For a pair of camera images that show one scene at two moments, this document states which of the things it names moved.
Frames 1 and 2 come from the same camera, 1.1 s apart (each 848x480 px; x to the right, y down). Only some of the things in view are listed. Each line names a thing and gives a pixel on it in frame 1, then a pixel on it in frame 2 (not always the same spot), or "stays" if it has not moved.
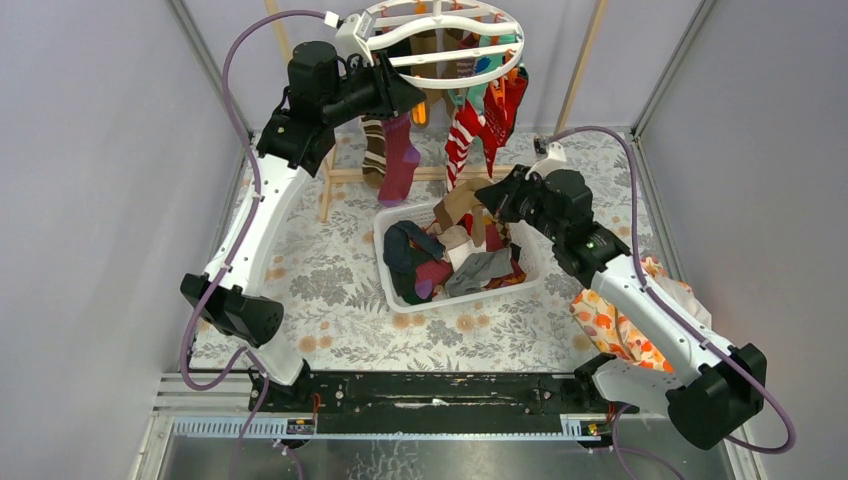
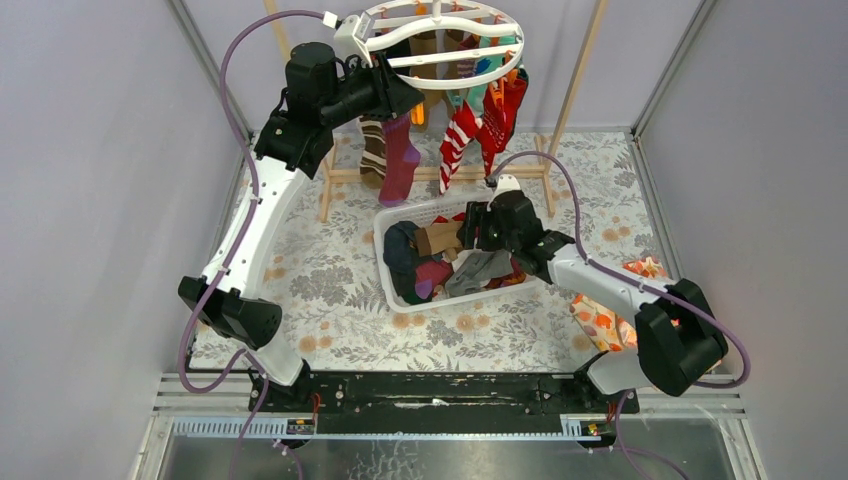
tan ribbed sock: x=458 y=202 to x=438 y=238
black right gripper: x=499 y=199 to x=477 y=214
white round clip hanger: x=437 y=43 stays
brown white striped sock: x=374 y=158 stays
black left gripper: x=383 y=86 stays
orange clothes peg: x=420 y=114 stays
